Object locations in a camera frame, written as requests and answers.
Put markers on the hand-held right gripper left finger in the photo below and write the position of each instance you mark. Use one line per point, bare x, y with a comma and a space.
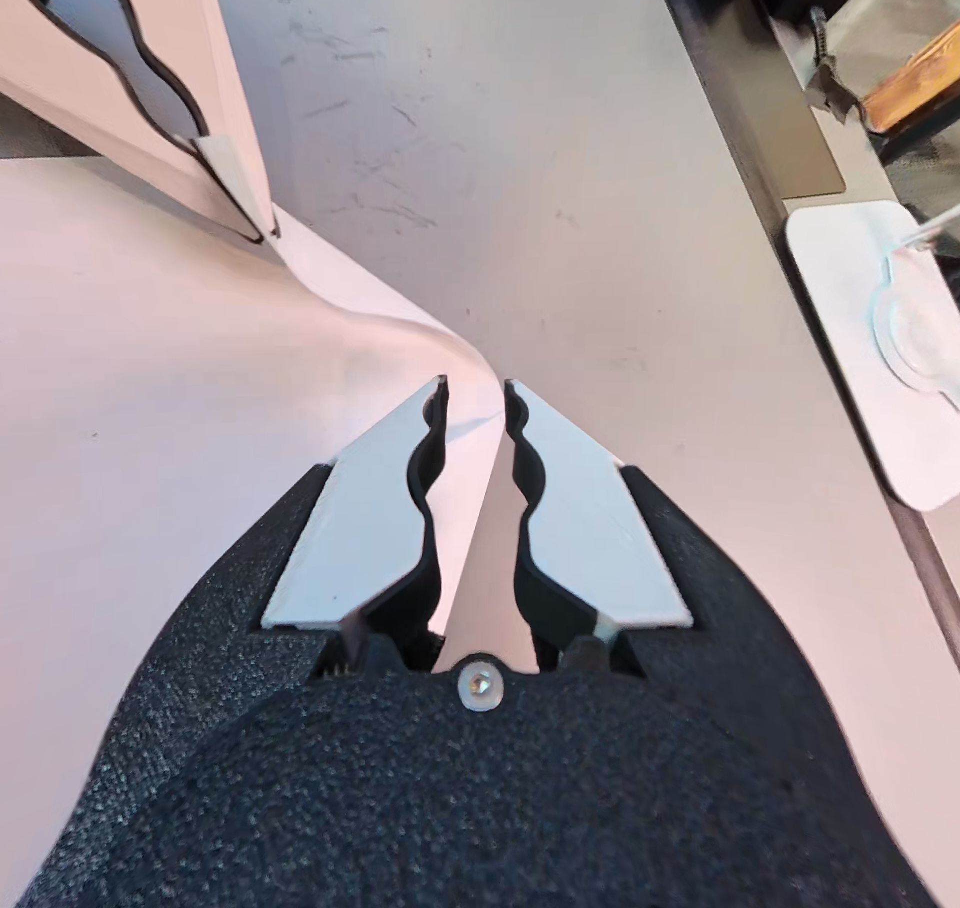
352, 548

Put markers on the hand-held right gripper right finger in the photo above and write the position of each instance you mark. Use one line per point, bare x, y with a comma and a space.
600, 548

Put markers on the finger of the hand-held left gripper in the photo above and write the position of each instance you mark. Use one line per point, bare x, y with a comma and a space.
90, 105
195, 45

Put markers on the white paper sheet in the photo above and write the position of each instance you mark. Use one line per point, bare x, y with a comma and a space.
150, 435

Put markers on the grey desk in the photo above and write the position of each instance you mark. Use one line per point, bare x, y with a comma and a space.
562, 247

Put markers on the wooden post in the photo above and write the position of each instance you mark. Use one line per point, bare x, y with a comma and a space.
915, 86

